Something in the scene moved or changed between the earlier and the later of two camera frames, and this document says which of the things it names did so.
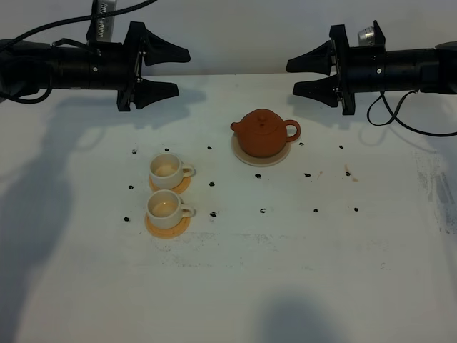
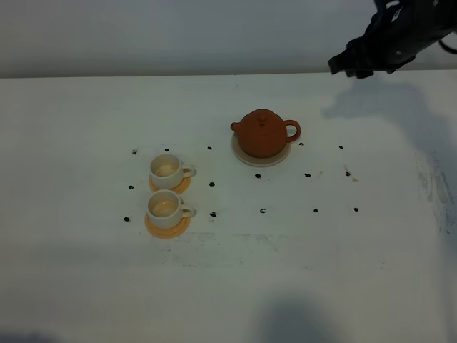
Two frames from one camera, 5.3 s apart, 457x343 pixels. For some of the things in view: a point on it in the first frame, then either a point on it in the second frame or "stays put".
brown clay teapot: x=262 y=133 stays put
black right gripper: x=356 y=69 → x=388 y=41
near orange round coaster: x=167 y=233 stays put
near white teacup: x=166 y=210 stays put
